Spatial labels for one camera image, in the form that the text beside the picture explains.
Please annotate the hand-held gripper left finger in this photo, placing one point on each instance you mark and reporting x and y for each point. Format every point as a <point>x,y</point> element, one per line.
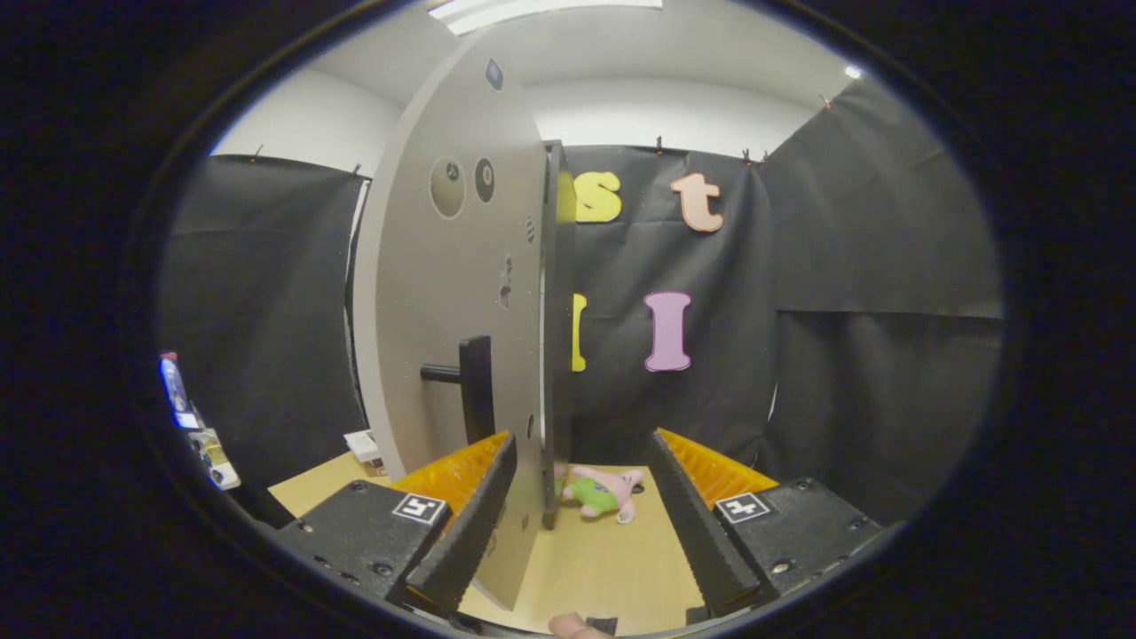
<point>470,532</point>

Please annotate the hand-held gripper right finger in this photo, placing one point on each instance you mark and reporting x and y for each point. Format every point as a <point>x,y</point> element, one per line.
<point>697,524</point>

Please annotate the dark grey shoe cabinet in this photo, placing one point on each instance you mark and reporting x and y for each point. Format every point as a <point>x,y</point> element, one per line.
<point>559,355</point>

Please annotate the light grey shoe cabinet door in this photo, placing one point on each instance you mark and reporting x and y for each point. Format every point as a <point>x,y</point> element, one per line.
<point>426,311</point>

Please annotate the pink and green plush toy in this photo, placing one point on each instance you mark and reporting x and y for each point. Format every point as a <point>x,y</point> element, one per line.
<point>599,493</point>

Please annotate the white cover book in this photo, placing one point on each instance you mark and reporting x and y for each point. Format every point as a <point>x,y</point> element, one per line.
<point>362,444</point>

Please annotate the yellow and white packet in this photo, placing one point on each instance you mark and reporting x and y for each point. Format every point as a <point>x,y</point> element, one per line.
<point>215,461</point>

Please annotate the blue and white packet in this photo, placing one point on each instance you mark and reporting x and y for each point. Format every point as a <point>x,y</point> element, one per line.
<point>176,390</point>

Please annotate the black backdrop cloth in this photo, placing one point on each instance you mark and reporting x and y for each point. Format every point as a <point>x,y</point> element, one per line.
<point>843,222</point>

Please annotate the long ceiling light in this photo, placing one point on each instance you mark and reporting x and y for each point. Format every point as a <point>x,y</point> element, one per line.
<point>532,11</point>

